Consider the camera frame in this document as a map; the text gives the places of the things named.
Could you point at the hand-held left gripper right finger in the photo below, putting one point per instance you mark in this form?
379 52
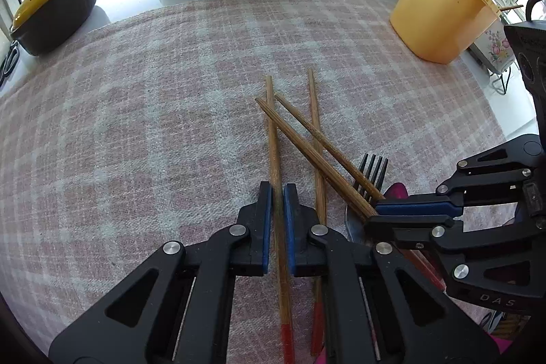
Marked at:
290 227

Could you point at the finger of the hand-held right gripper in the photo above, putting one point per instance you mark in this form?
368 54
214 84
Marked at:
418 208
409 229

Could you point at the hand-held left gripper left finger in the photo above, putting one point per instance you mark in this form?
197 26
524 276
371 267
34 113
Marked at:
265 227

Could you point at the dark metal fork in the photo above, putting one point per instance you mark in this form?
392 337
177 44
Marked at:
373 176

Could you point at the red-tipped wooden chopstick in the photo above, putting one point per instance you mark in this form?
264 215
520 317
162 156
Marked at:
275 159
315 125
324 136
298 142

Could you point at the pink plastic utensil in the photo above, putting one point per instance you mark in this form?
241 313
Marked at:
396 191

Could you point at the floral ceramic holder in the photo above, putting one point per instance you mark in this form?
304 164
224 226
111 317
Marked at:
495 44

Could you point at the metal spoon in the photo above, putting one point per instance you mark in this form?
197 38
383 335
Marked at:
356 225

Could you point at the thin wooden stick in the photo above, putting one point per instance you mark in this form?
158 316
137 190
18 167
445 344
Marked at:
512 7

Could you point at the yellow plastic container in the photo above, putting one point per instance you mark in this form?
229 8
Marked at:
439 14

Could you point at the pink plaid cloth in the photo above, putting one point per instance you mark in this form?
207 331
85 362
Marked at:
149 133

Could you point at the black ceramic pot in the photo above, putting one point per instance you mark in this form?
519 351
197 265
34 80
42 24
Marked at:
64 18

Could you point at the black scissors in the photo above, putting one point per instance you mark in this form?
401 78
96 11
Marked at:
10 61

